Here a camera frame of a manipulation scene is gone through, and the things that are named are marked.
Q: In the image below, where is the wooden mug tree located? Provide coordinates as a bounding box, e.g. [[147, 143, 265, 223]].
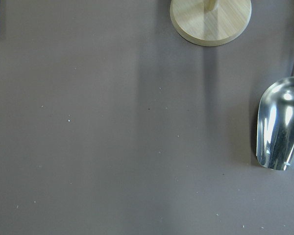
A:
[[170, 0, 252, 47]]

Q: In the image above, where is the metal scoop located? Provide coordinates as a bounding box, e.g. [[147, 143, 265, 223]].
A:
[[256, 68, 294, 171]]

